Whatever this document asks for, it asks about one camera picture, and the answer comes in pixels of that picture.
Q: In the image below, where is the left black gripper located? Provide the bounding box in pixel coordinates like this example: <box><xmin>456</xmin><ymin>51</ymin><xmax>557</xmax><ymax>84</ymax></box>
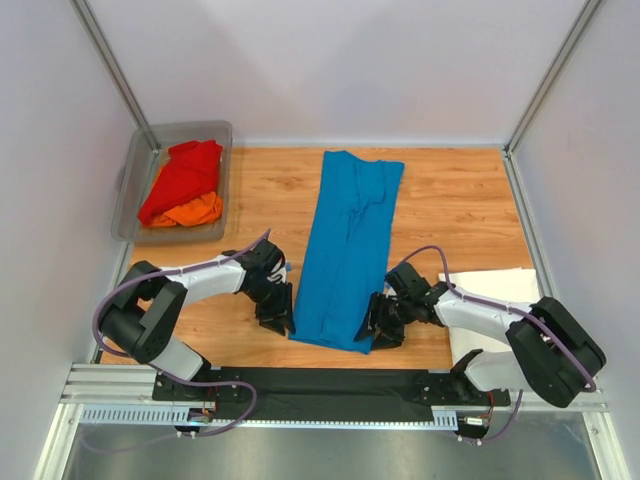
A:
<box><xmin>244</xmin><ymin>279</ymin><xmax>296</xmax><ymax>337</ymax></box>

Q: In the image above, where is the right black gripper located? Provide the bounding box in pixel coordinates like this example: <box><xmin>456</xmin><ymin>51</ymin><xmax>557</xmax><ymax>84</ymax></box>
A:
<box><xmin>354</xmin><ymin>294</ymin><xmax>415</xmax><ymax>353</ymax></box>

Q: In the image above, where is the blue t shirt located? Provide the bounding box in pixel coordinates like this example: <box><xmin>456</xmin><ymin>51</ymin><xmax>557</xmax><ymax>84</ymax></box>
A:
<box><xmin>289</xmin><ymin>151</ymin><xmax>404</xmax><ymax>354</ymax></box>

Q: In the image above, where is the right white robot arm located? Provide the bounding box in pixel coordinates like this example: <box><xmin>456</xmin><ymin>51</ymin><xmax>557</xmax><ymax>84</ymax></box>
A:
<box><xmin>355</xmin><ymin>262</ymin><xmax>607</xmax><ymax>408</ymax></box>

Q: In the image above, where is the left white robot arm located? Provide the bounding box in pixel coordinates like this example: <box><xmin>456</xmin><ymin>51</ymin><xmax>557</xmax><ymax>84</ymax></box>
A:
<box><xmin>92</xmin><ymin>235</ymin><xmax>296</xmax><ymax>401</ymax></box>

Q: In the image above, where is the orange t shirt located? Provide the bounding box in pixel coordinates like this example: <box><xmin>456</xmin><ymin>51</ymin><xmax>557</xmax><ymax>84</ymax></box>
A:
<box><xmin>146</xmin><ymin>192</ymin><xmax>224</xmax><ymax>228</ymax></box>

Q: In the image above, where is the folded white t shirt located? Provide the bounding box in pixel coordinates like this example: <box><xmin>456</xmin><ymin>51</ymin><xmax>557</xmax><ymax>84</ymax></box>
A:
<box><xmin>436</xmin><ymin>268</ymin><xmax>541</xmax><ymax>377</ymax></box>

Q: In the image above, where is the clear plastic bin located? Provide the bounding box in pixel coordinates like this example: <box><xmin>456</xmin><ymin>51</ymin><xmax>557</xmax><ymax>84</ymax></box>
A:
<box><xmin>111</xmin><ymin>120</ymin><xmax>233</xmax><ymax>246</ymax></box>

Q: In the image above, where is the red t shirt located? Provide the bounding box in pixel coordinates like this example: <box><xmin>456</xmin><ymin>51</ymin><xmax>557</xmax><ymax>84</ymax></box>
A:
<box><xmin>137</xmin><ymin>140</ymin><xmax>223</xmax><ymax>228</ymax></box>

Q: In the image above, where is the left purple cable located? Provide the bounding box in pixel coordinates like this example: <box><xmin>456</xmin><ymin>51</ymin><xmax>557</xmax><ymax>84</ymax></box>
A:
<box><xmin>91</xmin><ymin>228</ymin><xmax>259</xmax><ymax>441</ymax></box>

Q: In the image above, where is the purple cable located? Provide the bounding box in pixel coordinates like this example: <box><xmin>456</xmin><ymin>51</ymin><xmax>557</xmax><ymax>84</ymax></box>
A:
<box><xmin>394</xmin><ymin>244</ymin><xmax>599</xmax><ymax>447</ymax></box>
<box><xmin>91</xmin><ymin>228</ymin><xmax>259</xmax><ymax>441</ymax></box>

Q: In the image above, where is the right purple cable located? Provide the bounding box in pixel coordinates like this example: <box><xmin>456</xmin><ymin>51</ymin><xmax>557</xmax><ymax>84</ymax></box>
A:
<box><xmin>394</xmin><ymin>244</ymin><xmax>599</xmax><ymax>447</ymax></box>

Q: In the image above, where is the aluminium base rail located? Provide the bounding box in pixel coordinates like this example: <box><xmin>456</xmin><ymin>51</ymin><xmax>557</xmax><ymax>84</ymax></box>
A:
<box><xmin>60</xmin><ymin>362</ymin><xmax>166</xmax><ymax>405</ymax></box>

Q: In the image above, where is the slotted grey cable duct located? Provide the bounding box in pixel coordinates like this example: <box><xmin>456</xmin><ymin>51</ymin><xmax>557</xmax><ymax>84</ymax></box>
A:
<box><xmin>79</xmin><ymin>405</ymin><xmax>213</xmax><ymax>426</ymax></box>

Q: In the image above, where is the left aluminium frame post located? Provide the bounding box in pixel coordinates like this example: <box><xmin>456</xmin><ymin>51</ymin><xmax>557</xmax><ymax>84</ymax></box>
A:
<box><xmin>69</xmin><ymin>0</ymin><xmax>160</xmax><ymax>151</ymax></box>

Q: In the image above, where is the aluminium frame post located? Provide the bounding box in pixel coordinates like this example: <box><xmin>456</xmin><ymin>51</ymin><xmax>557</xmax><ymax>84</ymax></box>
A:
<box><xmin>503</xmin><ymin>0</ymin><xmax>606</xmax><ymax>157</ymax></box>
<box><xmin>69</xmin><ymin>0</ymin><xmax>160</xmax><ymax>151</ymax></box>

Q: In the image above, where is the right aluminium frame post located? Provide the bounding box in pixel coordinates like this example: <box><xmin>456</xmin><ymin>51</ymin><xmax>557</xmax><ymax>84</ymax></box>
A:
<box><xmin>503</xmin><ymin>0</ymin><xmax>606</xmax><ymax>157</ymax></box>

